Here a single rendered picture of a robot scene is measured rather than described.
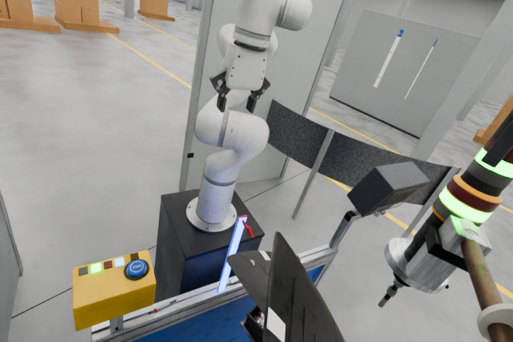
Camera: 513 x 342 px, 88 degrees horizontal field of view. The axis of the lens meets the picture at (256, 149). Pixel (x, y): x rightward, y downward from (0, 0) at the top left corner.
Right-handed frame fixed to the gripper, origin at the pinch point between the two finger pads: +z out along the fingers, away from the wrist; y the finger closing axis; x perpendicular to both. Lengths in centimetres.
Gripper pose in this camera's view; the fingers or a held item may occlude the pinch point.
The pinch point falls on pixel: (236, 106)
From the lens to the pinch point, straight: 70.0
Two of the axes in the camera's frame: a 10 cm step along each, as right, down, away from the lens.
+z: -2.4, 8.4, 4.8
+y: -8.5, 0.6, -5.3
